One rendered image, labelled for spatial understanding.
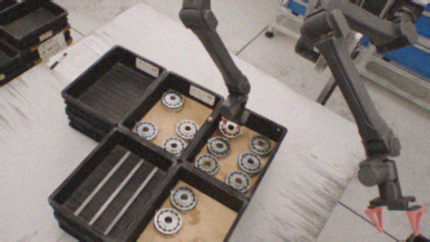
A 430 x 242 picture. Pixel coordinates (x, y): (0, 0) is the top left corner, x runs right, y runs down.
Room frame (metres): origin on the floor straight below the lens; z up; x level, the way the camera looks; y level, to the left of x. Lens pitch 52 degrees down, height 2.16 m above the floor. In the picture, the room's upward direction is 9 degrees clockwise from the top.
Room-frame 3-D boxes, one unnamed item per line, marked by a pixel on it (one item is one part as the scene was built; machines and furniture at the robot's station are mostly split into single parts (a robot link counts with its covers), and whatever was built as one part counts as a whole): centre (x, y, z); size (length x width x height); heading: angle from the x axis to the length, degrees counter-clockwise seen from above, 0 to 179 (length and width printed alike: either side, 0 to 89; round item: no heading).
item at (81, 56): (1.52, 0.61, 0.70); 0.33 x 0.23 x 0.01; 149
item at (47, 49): (1.88, 0.94, 0.41); 0.31 x 0.02 x 0.16; 149
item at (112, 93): (1.17, 0.33, 0.87); 0.40 x 0.30 x 0.11; 156
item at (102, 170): (0.68, 0.21, 0.87); 0.40 x 0.30 x 0.11; 156
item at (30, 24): (1.94, 1.08, 0.37); 0.40 x 0.30 x 0.45; 149
